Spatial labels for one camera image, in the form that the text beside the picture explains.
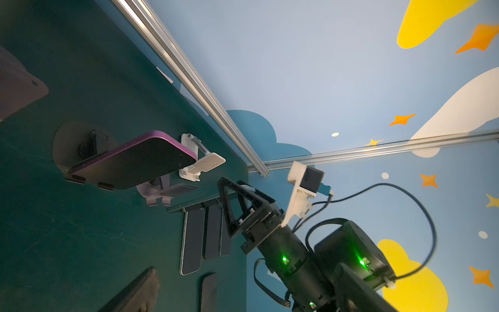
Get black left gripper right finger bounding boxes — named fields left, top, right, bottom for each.
left=333, top=263, right=397, bottom=312

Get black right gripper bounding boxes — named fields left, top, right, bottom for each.
left=217, top=178, right=284, bottom=255

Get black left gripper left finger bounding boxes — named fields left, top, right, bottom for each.
left=98, top=266, right=160, bottom=312

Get white-framed phone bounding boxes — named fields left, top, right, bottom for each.
left=180, top=209, right=205, bottom=276

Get purple phone stand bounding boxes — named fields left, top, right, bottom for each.
left=1, top=46, right=49, bottom=121

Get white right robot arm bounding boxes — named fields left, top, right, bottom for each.
left=218, top=178, right=395, bottom=311

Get white stand back right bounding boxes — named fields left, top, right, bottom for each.
left=179, top=133, right=226, bottom=182

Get grey round stand middle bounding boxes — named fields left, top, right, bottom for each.
left=136, top=174, right=198, bottom=207

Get black round phone stand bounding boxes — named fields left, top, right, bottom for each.
left=52, top=121, right=118, bottom=185

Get aluminium right frame post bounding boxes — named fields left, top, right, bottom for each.
left=263, top=129, right=498, bottom=171

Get aluminium back frame rail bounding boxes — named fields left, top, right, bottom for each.
left=113, top=1, right=270, bottom=177

